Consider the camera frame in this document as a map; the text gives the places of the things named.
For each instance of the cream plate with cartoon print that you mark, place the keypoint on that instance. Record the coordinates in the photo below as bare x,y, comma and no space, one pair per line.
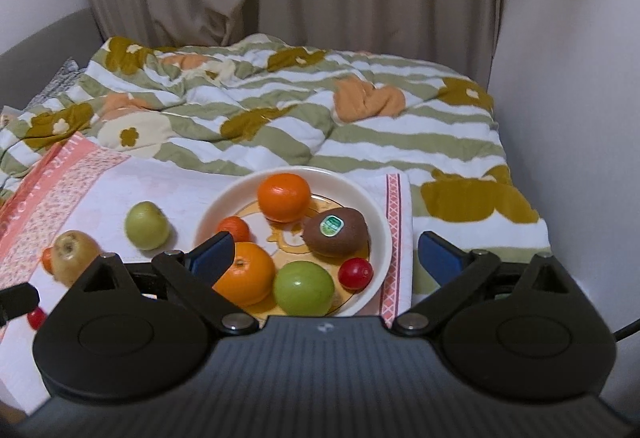
225,198

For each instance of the grey patterned pillow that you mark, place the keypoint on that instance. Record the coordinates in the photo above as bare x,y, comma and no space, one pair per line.
60,80

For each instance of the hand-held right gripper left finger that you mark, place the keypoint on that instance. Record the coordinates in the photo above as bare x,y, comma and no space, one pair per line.
215,257

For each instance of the green striped floral blanket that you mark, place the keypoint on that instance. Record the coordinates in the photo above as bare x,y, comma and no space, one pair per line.
300,118

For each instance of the red cherry tomato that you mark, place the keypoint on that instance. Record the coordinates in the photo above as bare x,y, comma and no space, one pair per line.
36,319
355,273

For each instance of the pink floral tablecloth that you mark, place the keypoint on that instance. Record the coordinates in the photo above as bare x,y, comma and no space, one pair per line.
165,188

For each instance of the brown kiwi with green sticker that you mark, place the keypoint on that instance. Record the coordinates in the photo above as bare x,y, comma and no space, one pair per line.
340,238

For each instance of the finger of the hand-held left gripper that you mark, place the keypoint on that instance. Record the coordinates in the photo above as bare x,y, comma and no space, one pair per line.
17,301

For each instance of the yellow-brown pear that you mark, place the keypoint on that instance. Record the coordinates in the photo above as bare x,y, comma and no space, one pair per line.
75,255

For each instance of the large orange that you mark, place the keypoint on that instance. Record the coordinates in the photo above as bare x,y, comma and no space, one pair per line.
283,196
250,275

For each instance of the small mandarin orange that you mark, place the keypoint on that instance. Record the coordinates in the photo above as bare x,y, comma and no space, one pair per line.
47,260
235,228

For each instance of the green apple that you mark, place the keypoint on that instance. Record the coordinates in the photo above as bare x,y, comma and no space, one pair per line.
303,288
146,225

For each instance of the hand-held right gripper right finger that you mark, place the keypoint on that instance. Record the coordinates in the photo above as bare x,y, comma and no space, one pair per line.
436,258

